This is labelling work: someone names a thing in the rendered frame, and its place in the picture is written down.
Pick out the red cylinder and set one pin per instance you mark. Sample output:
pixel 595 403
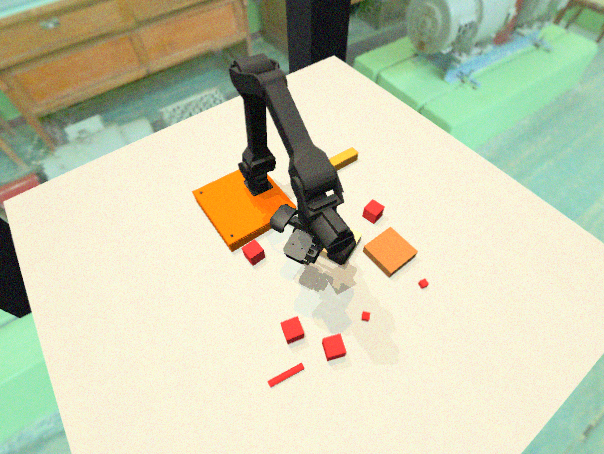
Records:
pixel 285 375

